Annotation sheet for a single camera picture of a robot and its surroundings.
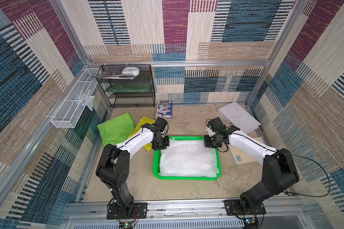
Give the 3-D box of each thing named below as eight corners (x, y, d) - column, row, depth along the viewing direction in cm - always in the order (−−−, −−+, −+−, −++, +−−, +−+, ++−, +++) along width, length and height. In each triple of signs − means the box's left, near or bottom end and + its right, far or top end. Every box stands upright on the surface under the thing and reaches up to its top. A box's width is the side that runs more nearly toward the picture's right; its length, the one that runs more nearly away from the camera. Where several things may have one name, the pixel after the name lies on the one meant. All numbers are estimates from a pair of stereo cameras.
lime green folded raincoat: (106, 149, 99) (103, 146, 95) (98, 127, 111) (96, 124, 108) (140, 133, 107) (139, 130, 104) (130, 114, 119) (128, 111, 116)
